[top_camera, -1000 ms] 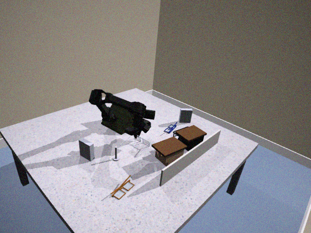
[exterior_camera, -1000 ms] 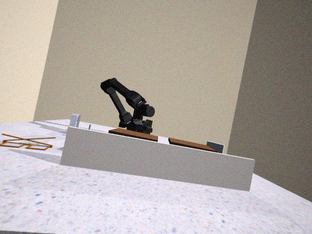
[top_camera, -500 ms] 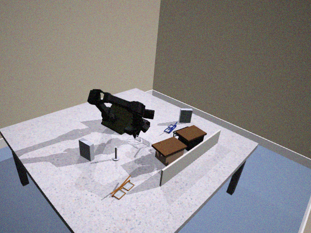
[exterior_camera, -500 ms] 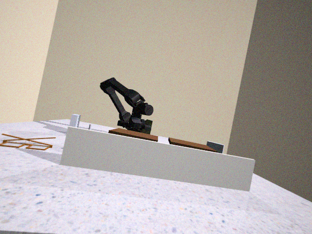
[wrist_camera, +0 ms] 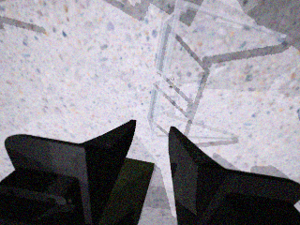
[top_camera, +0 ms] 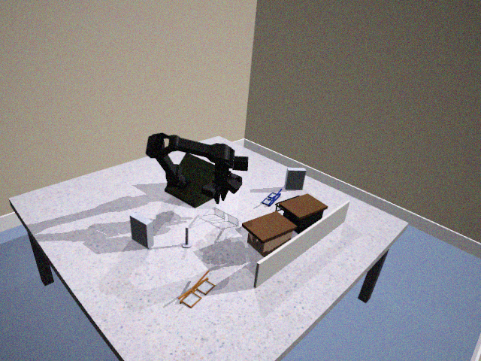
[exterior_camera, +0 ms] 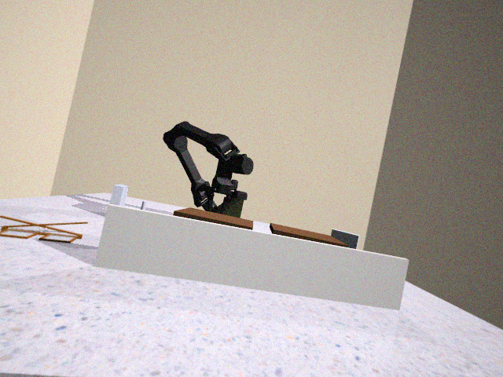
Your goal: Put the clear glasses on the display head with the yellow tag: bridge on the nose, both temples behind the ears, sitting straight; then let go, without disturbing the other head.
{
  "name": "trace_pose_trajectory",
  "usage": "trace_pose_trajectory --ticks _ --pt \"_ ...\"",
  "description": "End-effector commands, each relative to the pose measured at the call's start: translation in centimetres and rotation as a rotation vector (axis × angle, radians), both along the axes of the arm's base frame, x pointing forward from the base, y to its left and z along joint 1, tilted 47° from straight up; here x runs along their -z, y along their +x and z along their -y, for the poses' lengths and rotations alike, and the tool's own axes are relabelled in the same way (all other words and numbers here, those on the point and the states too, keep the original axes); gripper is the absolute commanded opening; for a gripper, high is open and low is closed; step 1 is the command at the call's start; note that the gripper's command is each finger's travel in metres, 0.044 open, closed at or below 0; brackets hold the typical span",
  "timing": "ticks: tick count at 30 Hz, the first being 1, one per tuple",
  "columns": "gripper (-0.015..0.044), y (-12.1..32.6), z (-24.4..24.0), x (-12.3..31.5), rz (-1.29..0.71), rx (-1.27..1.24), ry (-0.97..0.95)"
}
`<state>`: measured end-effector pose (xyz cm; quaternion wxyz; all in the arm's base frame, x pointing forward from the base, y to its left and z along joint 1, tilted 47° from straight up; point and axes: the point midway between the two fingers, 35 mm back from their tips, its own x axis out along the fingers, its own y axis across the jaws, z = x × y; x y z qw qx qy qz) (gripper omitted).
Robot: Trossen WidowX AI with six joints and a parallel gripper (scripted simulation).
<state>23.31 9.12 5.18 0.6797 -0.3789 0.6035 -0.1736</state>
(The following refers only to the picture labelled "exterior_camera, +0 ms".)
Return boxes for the brown-framed glasses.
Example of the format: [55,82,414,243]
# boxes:
[0,215,88,243]

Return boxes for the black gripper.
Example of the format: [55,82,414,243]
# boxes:
[193,170,248,214]

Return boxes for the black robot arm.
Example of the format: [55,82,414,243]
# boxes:
[163,121,254,211]

